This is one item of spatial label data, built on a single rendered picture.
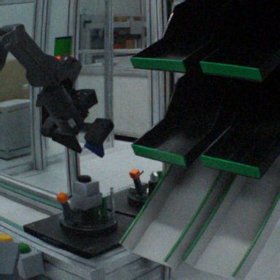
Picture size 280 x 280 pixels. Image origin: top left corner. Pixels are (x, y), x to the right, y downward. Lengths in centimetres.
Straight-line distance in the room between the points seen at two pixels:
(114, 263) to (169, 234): 14
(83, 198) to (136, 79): 526
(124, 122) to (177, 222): 561
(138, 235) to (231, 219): 19
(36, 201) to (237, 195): 70
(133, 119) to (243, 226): 560
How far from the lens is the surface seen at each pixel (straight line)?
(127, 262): 113
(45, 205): 150
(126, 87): 652
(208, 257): 97
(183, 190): 107
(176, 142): 99
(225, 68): 85
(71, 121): 112
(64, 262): 108
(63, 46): 136
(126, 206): 139
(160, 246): 102
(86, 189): 119
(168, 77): 106
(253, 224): 96
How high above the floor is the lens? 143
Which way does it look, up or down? 12 degrees down
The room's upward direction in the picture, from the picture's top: 1 degrees counter-clockwise
